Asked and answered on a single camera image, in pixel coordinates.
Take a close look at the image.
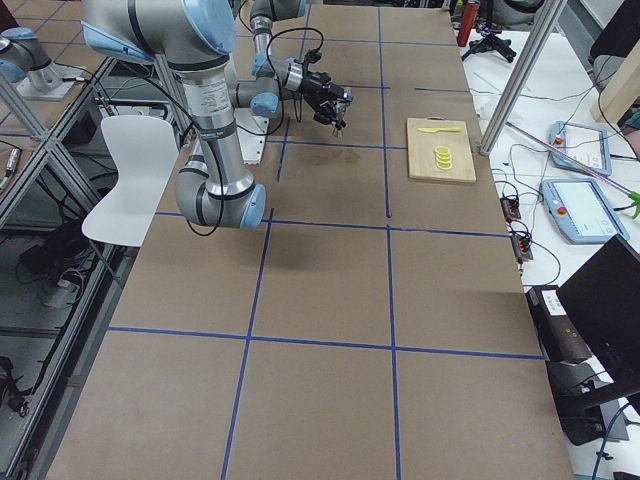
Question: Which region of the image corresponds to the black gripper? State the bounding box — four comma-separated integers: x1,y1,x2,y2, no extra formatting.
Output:
299,71,353,126

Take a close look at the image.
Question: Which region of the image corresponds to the steel jigger measuring cup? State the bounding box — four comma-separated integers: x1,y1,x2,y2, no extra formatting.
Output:
332,101,349,138

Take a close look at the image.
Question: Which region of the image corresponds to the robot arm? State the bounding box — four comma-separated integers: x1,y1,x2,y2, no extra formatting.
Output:
230,1,353,135
82,1,266,229

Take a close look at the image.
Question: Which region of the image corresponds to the wooden cutting board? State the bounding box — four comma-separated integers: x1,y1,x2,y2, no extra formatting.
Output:
406,118,476,183

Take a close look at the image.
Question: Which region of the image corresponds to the yellow plastic knife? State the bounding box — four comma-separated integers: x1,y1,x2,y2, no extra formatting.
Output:
416,126,462,134

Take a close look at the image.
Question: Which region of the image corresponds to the red bottle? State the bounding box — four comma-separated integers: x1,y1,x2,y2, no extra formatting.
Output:
456,0,480,47

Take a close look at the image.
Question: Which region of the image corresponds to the white plastic chair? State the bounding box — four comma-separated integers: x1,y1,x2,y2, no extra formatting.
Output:
82,115,179,247

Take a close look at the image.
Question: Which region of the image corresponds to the circuit board far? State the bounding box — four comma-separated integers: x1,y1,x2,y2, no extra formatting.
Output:
500,197,521,222

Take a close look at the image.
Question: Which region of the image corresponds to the circuit board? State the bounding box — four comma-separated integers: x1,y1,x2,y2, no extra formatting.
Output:
500,197,521,222
510,232,533,264

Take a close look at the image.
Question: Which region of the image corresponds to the circuit board near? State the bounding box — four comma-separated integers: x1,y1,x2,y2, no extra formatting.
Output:
510,232,533,264

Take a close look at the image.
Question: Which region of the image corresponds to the teach pendant far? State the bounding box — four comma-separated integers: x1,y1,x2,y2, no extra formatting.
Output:
549,121,612,176

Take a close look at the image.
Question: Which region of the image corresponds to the teach pendant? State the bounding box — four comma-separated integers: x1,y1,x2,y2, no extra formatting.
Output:
549,121,612,176
540,179,629,245

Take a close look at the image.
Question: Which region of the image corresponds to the teach pendant near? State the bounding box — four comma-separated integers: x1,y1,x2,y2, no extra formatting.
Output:
540,179,629,245

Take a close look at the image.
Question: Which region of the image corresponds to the metal rod green tip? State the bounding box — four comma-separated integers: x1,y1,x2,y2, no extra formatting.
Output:
506,121,639,219

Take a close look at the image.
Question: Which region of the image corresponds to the black box device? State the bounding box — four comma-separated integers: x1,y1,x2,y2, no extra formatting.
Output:
526,285,592,365

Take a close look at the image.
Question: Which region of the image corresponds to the black monitor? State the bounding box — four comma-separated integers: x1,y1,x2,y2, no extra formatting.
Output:
557,235,639,379

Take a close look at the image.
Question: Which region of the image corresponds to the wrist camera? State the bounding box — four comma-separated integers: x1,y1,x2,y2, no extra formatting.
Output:
303,49,322,65

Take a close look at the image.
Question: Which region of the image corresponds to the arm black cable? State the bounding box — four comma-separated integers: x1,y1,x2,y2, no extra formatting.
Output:
264,27,326,124

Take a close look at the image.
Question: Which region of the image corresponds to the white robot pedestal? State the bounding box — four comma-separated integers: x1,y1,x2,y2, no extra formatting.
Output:
234,108,269,165

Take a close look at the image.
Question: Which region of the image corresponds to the aluminium frame post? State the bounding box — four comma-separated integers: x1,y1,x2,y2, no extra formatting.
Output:
479,0,567,156

